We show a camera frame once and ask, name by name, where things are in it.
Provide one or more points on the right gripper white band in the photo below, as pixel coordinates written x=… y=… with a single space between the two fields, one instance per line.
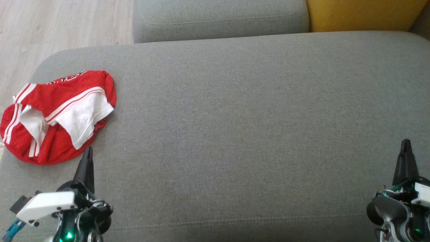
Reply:
x=421 y=193

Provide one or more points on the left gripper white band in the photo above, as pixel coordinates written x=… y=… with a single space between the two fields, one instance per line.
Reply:
x=47 y=203

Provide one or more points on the red basketball jersey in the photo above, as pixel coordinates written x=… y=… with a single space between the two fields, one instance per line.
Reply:
x=84 y=111

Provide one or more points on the right robot arm silver white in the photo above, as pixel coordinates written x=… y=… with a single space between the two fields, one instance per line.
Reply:
x=389 y=208

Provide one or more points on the grey fabric sofa seat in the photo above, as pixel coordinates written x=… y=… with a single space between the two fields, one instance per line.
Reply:
x=235 y=117

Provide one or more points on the yellow sofa cushion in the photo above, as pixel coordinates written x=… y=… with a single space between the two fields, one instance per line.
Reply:
x=359 y=13

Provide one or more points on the grey sofa back cushion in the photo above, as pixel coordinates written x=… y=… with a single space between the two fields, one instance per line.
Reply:
x=218 y=16

